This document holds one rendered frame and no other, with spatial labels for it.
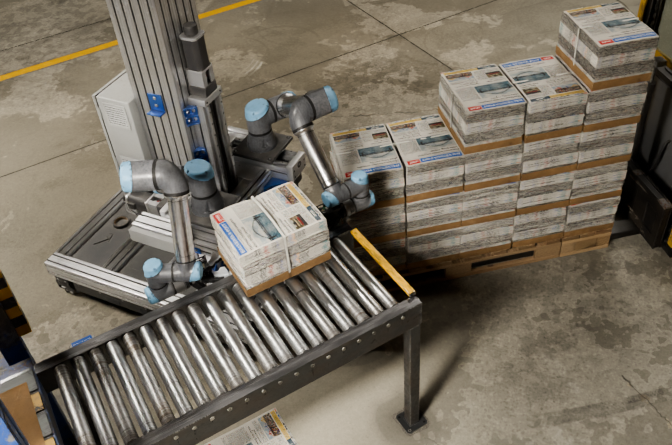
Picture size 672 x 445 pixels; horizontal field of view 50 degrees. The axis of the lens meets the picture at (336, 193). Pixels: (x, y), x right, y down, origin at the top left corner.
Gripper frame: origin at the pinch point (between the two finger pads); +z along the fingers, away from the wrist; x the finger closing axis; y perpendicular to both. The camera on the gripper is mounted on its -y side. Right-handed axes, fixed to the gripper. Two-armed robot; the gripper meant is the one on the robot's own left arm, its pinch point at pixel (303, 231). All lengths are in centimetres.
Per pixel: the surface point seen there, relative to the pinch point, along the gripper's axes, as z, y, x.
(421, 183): -65, -7, -4
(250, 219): 24.6, 25.0, 7.1
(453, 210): -81, -28, 2
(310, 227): 7.1, 24.1, 23.7
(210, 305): 51, 2, 18
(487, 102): -98, 28, 2
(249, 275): 34.5, 13.2, 22.9
